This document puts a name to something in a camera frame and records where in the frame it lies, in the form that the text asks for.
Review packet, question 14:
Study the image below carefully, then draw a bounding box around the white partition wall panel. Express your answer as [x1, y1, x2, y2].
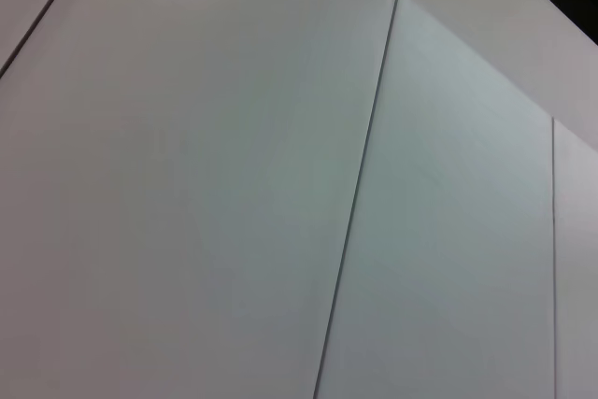
[0, 0, 598, 399]
[552, 116, 598, 399]
[315, 0, 556, 399]

